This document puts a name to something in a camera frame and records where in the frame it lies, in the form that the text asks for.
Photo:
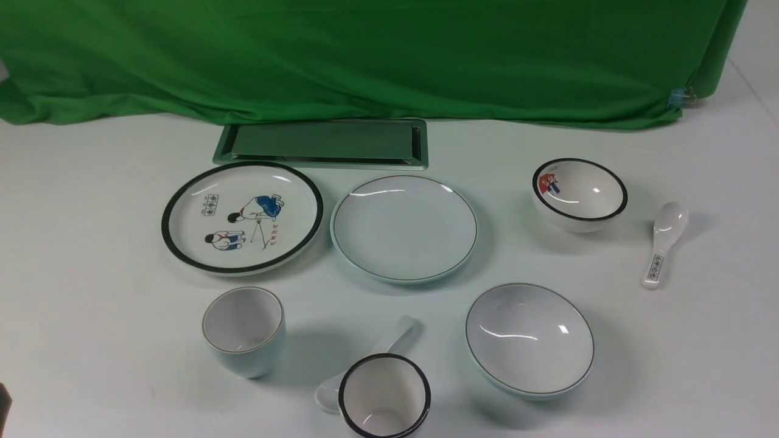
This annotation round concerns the pale blue cup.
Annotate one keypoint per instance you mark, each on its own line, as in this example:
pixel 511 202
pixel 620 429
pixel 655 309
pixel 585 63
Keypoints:
pixel 245 329

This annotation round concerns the metal rectangular tray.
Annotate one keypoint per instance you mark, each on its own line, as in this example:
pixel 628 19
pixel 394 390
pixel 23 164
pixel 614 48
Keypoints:
pixel 390 144

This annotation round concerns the blue binder clip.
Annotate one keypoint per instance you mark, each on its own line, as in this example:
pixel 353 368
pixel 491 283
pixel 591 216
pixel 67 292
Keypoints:
pixel 682 98

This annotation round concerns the black-rimmed illustrated plate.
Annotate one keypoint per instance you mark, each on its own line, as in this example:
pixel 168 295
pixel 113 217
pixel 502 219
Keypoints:
pixel 242 219

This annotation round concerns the black-rimmed white cup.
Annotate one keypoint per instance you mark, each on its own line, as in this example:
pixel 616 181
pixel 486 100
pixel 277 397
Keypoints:
pixel 384 395

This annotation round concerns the plain white spoon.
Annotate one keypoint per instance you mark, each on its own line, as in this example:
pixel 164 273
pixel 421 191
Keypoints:
pixel 326 394

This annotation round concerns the pale blue plain plate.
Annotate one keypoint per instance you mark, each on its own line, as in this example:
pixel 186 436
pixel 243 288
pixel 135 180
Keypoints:
pixel 404 229

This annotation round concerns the green backdrop cloth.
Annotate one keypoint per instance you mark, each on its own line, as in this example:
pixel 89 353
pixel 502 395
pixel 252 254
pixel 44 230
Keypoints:
pixel 588 64

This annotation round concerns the pale blue shallow bowl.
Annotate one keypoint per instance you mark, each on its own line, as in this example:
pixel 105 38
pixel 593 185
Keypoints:
pixel 529 341

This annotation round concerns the white printed-handle spoon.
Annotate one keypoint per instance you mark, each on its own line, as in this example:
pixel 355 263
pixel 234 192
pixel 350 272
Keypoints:
pixel 669 225

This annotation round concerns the black-rimmed small bowl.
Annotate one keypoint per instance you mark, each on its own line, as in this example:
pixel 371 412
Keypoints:
pixel 578 195

